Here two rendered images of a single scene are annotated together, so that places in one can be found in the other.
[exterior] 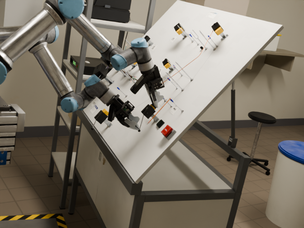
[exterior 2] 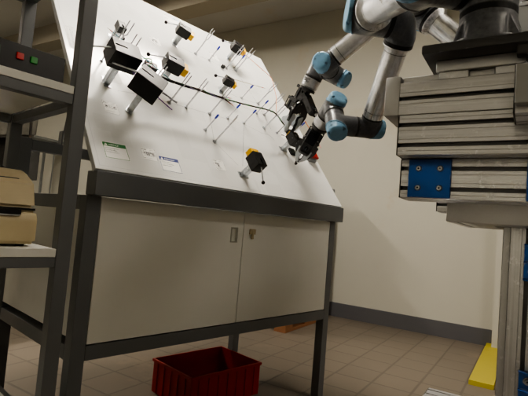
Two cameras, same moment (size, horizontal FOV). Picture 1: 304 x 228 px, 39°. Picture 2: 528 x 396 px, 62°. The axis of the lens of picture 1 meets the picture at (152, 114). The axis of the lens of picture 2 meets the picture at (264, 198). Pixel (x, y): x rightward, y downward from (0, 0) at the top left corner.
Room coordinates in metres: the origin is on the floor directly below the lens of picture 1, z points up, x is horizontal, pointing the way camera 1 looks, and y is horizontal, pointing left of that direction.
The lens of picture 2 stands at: (2.94, 1.74, 0.76)
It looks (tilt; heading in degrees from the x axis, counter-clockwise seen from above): 3 degrees up; 248
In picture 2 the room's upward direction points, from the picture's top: 5 degrees clockwise
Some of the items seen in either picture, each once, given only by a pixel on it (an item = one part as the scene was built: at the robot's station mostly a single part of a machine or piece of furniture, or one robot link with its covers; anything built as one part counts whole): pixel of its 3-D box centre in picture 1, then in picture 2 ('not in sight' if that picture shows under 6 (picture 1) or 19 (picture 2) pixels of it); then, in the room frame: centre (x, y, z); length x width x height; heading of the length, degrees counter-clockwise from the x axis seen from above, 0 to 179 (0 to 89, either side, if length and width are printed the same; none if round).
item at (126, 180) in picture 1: (102, 141); (248, 203); (2.40, 0.26, 0.83); 1.18 x 0.05 x 0.06; 25
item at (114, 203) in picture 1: (113, 199); (287, 265); (2.16, 0.12, 0.60); 0.55 x 0.03 x 0.39; 25
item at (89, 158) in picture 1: (89, 157); (176, 268); (2.66, 0.35, 0.60); 0.55 x 0.02 x 0.39; 25
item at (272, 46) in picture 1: (259, 39); not in sight; (5.60, -1.16, 1.34); 0.40 x 0.33 x 0.22; 126
